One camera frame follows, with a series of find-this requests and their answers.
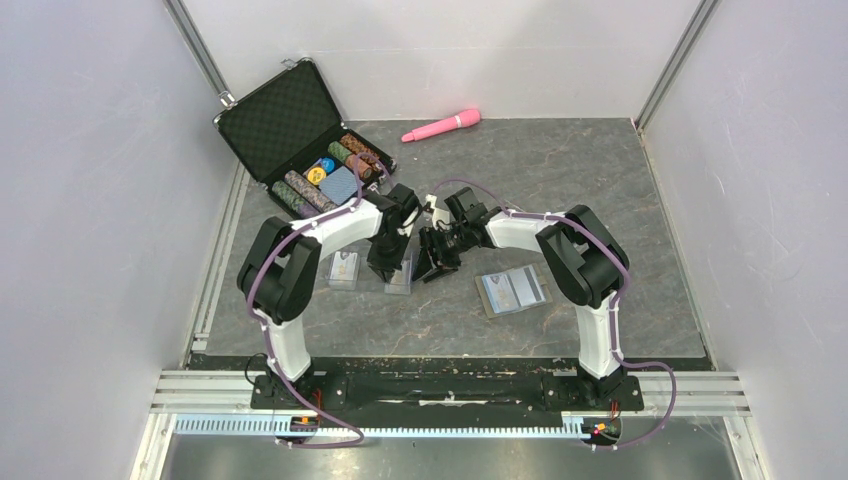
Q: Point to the black poker chip case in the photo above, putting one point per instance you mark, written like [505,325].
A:
[286,124]

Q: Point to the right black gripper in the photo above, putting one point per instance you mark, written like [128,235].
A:
[432,265]

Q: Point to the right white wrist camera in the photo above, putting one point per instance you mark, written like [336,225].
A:
[437,208]

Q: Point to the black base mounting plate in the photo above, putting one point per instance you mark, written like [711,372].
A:
[450,392]

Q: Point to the clear acrylic card stand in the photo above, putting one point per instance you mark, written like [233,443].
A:
[368,281]

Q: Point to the aluminium frame rail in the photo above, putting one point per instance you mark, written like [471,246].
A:
[699,394]

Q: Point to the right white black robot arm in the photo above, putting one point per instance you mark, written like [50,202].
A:
[587,264]

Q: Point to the beige leather card holder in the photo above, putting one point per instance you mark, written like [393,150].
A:
[486,306]

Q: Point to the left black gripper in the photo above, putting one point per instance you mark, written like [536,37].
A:
[386,268]

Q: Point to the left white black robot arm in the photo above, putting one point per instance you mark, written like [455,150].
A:
[279,272]

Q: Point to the pink wand massager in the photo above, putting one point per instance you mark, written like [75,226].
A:
[463,119]

